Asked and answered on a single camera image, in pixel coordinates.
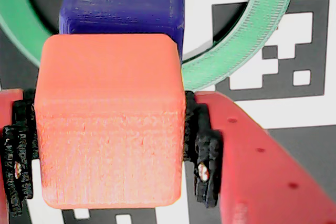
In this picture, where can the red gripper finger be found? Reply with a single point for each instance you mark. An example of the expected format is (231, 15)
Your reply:
(10, 108)
(257, 169)

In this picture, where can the orange cube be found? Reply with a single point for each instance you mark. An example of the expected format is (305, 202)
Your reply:
(110, 116)

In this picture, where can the blue cube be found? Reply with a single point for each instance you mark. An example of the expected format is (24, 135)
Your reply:
(123, 1)

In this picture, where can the black white marker checkerboard mat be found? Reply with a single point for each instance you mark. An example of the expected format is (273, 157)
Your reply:
(302, 108)

